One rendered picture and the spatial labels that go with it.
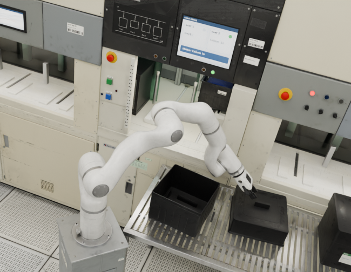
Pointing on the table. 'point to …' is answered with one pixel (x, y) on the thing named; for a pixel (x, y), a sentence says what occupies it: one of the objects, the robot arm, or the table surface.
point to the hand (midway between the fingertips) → (252, 192)
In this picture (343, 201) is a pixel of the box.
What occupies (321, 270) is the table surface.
